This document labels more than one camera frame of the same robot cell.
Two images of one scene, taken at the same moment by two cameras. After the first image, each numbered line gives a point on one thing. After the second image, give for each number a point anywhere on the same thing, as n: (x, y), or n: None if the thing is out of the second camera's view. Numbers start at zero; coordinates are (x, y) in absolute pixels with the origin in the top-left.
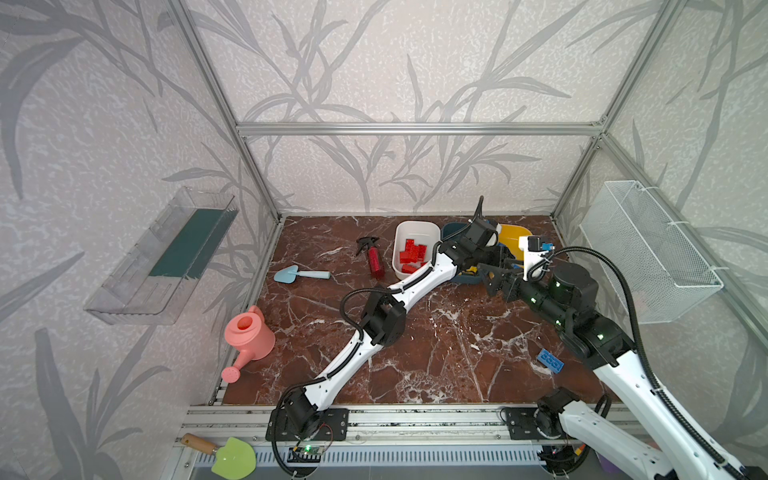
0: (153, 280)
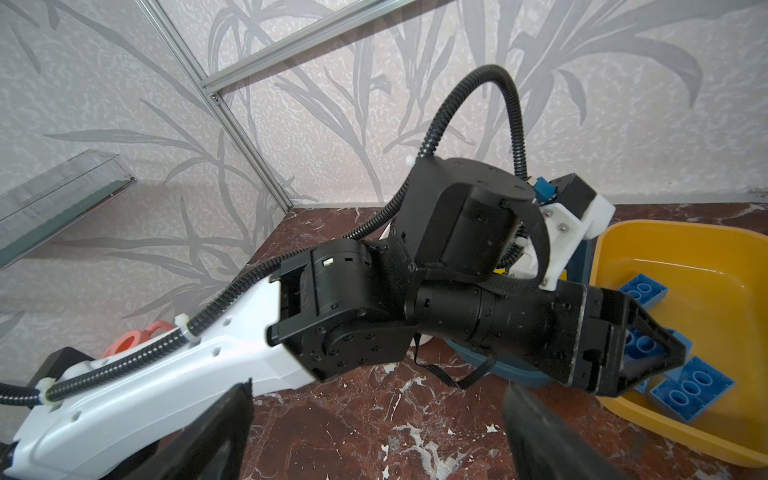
0: (36, 207)
